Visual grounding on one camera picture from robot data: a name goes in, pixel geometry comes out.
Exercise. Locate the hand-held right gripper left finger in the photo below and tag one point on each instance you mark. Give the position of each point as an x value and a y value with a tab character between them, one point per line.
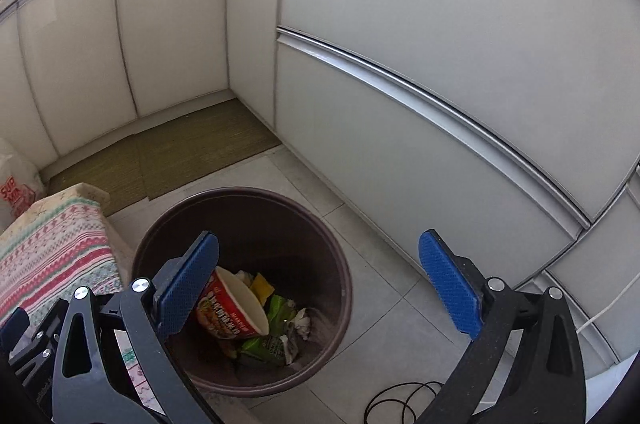
187	294

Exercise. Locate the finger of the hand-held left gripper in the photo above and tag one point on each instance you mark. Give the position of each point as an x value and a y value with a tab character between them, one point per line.
12	323
50	316

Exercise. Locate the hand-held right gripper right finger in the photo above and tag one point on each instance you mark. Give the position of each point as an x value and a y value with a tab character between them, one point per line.
450	289

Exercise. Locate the red instant noodle cup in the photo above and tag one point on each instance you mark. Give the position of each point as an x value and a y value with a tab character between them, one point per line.
225	314

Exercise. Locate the green snack packet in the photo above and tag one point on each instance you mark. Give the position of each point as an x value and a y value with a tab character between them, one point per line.
265	346

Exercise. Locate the brown round trash bin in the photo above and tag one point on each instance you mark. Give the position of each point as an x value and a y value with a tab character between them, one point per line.
300	244

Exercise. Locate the red green patterned tablecloth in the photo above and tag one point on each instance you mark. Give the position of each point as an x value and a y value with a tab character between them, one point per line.
60	249

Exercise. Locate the cream floral cloth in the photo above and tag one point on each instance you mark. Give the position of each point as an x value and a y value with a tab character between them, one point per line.
75	194

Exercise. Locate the white plastic shopping bag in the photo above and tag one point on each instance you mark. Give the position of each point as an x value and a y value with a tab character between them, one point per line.
15	184

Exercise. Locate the green woven floor mat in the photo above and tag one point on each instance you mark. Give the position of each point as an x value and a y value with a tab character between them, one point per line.
200	138

